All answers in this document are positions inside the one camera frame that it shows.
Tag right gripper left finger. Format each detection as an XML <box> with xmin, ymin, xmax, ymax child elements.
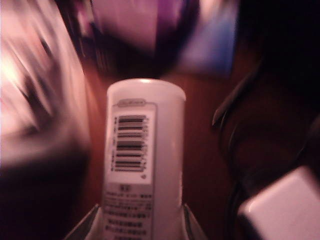
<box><xmin>63</xmin><ymin>204</ymin><xmax>103</xmax><ymax>240</ymax></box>

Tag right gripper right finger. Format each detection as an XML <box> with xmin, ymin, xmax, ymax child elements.
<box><xmin>184</xmin><ymin>203</ymin><xmax>210</xmax><ymax>240</ymax></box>

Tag liquid glue bottle blue cap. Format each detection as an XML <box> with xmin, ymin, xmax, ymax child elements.
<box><xmin>101</xmin><ymin>78</ymin><xmax>187</xmax><ymax>240</ymax></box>

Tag translucent plastic storage box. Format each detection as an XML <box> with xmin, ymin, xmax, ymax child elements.
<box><xmin>0</xmin><ymin>0</ymin><xmax>91</xmax><ymax>172</ymax></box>

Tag white power adapter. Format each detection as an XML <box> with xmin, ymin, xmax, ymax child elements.
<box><xmin>236</xmin><ymin>166</ymin><xmax>320</xmax><ymax>240</ymax></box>

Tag purple and blue package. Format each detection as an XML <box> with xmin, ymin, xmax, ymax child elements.
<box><xmin>74</xmin><ymin>0</ymin><xmax>196</xmax><ymax>77</ymax></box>

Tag black adapter cable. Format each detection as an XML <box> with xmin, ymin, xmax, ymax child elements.
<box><xmin>211</xmin><ymin>62</ymin><xmax>320</xmax><ymax>216</ymax></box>

